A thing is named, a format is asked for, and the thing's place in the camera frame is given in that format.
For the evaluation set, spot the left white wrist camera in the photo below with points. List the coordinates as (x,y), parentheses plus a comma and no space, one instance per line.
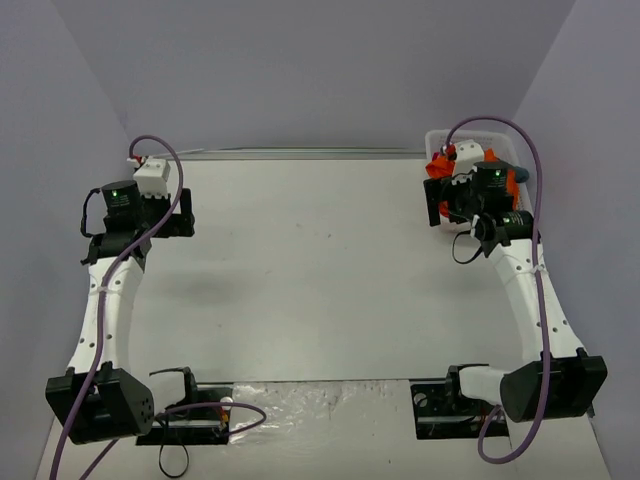
(151,178)

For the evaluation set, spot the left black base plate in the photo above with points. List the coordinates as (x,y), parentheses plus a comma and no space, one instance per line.
(197,427)

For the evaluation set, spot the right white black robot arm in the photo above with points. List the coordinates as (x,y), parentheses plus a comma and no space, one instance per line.
(557,373)

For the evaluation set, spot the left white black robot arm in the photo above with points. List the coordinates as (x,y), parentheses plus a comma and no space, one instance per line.
(97,398)

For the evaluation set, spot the white plastic basket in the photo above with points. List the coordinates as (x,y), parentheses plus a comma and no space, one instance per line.
(515,165)

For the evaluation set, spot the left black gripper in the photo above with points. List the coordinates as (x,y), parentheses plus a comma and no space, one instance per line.
(178,216)

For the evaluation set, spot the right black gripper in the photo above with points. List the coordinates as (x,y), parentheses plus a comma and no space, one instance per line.
(433,201)

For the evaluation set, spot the orange t shirt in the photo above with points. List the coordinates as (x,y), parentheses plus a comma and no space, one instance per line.
(440,167)

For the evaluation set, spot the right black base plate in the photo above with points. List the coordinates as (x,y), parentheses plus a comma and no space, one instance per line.
(438,417)

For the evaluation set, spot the teal t shirt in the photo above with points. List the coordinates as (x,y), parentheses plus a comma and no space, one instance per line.
(521,174)

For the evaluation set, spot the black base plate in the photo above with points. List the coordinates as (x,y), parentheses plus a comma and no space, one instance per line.
(438,417)
(197,427)

